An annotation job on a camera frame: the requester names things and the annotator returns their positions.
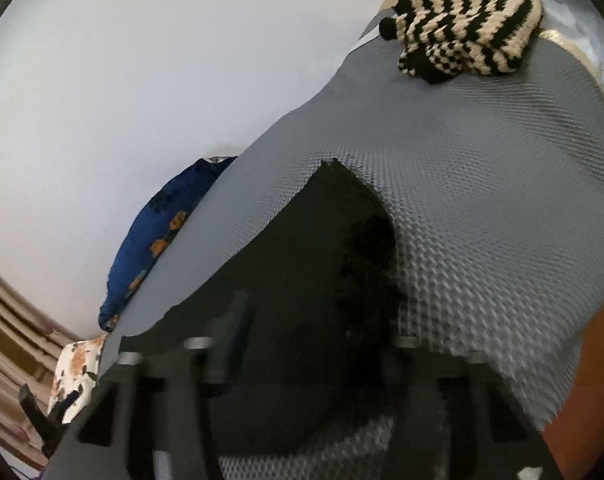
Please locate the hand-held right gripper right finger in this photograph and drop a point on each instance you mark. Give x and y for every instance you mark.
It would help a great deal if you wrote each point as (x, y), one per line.
(407, 365)

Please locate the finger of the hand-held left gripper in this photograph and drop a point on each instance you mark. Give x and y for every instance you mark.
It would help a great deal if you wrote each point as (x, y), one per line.
(34, 412)

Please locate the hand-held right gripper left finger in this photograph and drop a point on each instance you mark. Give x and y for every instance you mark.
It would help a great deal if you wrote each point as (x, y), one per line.
(221, 355)

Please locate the black pants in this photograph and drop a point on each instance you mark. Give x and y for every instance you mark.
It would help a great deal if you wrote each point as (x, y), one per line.
(307, 280)

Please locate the white floral pillow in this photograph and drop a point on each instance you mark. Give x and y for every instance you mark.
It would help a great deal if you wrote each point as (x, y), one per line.
(76, 365)

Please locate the beige ribbed panel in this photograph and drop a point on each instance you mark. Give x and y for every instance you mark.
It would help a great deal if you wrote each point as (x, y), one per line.
(11, 340)

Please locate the dark blue floral pillow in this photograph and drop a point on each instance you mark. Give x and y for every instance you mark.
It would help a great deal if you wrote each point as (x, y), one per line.
(156, 240)

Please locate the grey mesh bed mattress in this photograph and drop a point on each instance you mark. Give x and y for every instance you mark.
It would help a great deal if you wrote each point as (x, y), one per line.
(482, 185)

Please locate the black and cream striped knit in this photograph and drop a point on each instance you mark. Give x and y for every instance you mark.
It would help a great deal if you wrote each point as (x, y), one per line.
(472, 20)

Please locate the white dotted shirt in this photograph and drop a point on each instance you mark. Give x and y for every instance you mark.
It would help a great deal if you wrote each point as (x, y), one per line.
(582, 20)

